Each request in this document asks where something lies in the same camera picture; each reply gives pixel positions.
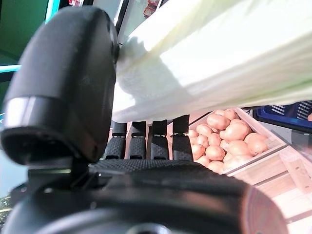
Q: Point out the slatted wooden crate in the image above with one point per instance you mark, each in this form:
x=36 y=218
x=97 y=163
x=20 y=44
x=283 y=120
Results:
x=280 y=190
x=268 y=156

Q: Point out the napa cabbage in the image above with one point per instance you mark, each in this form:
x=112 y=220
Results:
x=207 y=61

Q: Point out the blue plastic shopping basket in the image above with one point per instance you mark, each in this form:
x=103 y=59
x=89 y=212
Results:
x=273 y=119

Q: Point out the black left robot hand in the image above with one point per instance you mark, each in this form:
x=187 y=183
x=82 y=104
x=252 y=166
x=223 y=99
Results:
x=68 y=73

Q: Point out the tan potato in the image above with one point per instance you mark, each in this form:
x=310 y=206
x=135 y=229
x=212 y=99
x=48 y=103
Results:
x=237 y=148
x=256 y=145
x=236 y=130
x=218 y=121
x=232 y=161

